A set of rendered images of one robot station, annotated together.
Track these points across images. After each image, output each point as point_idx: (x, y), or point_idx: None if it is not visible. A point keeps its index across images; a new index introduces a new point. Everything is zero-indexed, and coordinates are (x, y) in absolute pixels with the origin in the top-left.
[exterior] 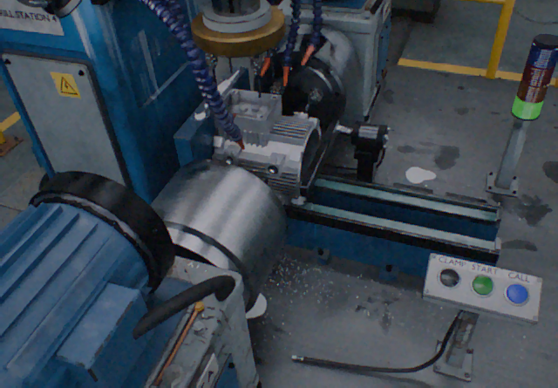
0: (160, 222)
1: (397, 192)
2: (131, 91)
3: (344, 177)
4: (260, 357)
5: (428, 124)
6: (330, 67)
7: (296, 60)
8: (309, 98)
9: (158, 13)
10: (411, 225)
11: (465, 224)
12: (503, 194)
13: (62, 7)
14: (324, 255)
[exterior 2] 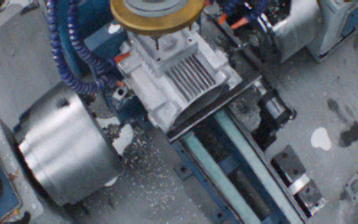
0: None
1: (267, 168)
2: (66, 2)
3: (241, 124)
4: (89, 212)
5: None
6: (273, 30)
7: (249, 4)
8: (247, 38)
9: (47, 20)
10: (247, 206)
11: (286, 220)
12: (348, 195)
13: None
14: (184, 174)
